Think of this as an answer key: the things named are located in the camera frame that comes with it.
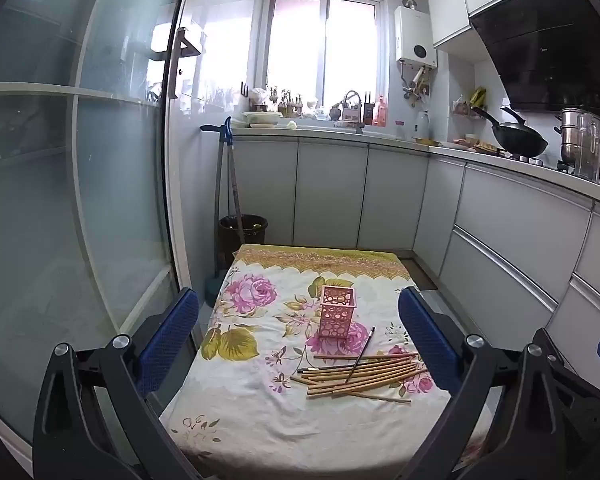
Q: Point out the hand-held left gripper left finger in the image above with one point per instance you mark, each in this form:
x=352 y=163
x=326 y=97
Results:
x=167 y=340

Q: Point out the white thermos jug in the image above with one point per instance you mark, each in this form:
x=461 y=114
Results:
x=421 y=127

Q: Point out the yellow bag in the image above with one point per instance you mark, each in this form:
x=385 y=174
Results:
x=478 y=96

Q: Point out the row of small plant vases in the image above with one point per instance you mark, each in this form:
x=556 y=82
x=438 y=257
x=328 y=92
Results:
x=285 y=106

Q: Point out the floral printed cloth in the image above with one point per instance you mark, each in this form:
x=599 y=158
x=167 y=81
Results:
x=260 y=410

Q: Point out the black range hood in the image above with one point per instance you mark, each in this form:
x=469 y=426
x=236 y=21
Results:
x=545 y=50

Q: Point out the white plastic bag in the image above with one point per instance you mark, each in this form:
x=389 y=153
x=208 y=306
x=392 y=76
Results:
x=258 y=96

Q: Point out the wall spice rack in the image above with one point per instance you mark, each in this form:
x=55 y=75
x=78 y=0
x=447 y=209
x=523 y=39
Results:
x=462 y=109

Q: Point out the bunch of wooden chopsticks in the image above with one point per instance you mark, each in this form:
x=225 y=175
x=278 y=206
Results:
x=380 y=372

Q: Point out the pink perforated utensil holder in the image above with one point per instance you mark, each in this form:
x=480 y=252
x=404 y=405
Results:
x=334 y=317

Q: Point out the white wall water heater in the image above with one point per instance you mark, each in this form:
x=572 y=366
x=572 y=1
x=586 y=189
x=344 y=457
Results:
x=415 y=35

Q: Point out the gas stove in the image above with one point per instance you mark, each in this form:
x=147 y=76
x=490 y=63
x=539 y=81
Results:
x=535 y=161

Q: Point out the black trash bin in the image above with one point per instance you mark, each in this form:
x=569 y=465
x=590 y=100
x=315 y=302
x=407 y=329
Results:
x=230 y=250

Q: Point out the white upper kitchen cabinets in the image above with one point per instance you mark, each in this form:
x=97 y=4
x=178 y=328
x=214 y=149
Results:
x=447 y=5

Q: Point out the wooden broom stick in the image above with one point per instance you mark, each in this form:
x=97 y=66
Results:
x=236 y=190

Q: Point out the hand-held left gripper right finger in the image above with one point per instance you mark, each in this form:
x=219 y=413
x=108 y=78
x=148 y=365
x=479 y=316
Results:
x=427 y=340

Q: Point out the kitchen window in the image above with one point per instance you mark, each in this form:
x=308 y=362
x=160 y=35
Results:
x=350 y=45

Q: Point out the dark small vase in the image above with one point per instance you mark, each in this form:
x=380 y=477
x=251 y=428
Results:
x=335 y=112

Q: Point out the black chopstick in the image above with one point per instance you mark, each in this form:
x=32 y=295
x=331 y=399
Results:
x=362 y=352
x=312 y=370

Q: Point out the dark pronged container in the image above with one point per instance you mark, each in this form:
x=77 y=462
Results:
x=367 y=110

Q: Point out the steel steamer pot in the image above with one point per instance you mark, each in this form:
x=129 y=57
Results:
x=570 y=135

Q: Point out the red bottle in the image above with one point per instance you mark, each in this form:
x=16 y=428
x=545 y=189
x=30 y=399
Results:
x=380 y=112

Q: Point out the frosted glass sliding door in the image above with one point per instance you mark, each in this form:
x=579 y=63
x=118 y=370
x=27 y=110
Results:
x=105 y=185

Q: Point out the clear glass pitcher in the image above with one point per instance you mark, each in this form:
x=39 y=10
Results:
x=587 y=155

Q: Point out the black wok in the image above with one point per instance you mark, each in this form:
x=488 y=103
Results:
x=520 y=142

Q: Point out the small jar with pink lid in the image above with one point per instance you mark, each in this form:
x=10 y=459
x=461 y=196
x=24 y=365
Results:
x=400 y=131

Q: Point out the yellow plate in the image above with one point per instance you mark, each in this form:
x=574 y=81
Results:
x=427 y=142

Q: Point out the pale round vegetable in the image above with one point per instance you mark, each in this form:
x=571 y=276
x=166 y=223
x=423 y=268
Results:
x=292 y=125

